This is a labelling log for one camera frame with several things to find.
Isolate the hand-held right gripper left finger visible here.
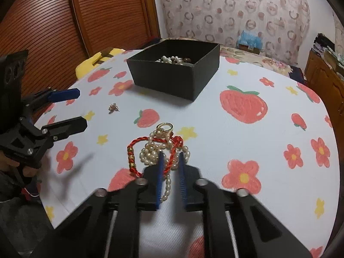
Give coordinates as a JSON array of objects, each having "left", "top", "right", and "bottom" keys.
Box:
[{"left": 35, "top": 152, "right": 165, "bottom": 258}]

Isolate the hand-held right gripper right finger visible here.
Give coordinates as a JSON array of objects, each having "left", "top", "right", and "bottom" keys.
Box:
[{"left": 178, "top": 152, "right": 313, "bottom": 258}]

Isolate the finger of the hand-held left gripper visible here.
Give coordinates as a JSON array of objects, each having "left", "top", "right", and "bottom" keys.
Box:
[
  {"left": 27, "top": 117, "right": 88, "bottom": 143},
  {"left": 23, "top": 87, "right": 80, "bottom": 106}
]

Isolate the small pearl necklace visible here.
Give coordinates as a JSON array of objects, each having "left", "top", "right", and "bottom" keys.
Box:
[{"left": 139, "top": 130, "right": 190, "bottom": 203}]

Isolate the red rope bracelet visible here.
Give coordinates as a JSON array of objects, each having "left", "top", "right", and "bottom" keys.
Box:
[{"left": 127, "top": 136, "right": 189, "bottom": 178}]

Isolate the black cardboard box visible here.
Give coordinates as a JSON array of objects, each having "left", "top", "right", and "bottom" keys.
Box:
[{"left": 126, "top": 39, "right": 221, "bottom": 102}]

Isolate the large pearl bracelet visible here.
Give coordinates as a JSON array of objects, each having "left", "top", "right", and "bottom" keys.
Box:
[{"left": 155, "top": 55, "right": 183, "bottom": 64}]

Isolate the person's left hand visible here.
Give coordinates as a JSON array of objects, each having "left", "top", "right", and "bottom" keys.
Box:
[{"left": 0, "top": 150, "right": 41, "bottom": 184}]

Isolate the yellow plush toy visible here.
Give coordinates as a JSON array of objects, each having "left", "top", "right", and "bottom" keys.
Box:
[{"left": 75, "top": 47, "right": 125, "bottom": 78}]

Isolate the brown louvered wardrobe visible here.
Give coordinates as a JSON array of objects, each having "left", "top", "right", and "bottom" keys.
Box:
[{"left": 0, "top": 0, "right": 162, "bottom": 108}]

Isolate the strawberry printed cloth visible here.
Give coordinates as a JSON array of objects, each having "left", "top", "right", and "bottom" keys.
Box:
[{"left": 35, "top": 47, "right": 339, "bottom": 258}]

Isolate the dark clothing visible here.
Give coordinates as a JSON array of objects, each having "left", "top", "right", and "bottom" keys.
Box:
[{"left": 0, "top": 175, "right": 57, "bottom": 258}]

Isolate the floral blanket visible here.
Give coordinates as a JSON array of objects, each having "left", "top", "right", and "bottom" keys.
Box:
[{"left": 219, "top": 46, "right": 293, "bottom": 69}]

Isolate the small cardboard box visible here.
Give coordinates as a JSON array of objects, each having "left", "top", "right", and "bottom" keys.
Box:
[{"left": 239, "top": 43, "right": 261, "bottom": 54}]

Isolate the navy blue sheet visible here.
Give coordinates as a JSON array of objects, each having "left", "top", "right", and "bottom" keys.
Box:
[{"left": 289, "top": 66, "right": 307, "bottom": 85}]

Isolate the low wooden cabinet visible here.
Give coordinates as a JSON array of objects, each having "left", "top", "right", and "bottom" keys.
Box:
[{"left": 304, "top": 50, "right": 344, "bottom": 108}]

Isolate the stack of folded clothes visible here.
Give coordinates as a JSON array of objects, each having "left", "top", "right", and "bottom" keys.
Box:
[{"left": 313, "top": 33, "right": 336, "bottom": 57}]

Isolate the green white patterned cloth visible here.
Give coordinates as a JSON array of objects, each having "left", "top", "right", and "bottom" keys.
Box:
[{"left": 325, "top": 46, "right": 344, "bottom": 61}]

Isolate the gold ring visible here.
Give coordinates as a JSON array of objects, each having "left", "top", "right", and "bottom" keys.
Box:
[{"left": 156, "top": 123, "right": 174, "bottom": 134}]

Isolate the ring patterned curtain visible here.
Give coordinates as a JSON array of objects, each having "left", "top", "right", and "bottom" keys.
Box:
[{"left": 157, "top": 0, "right": 311, "bottom": 50}]

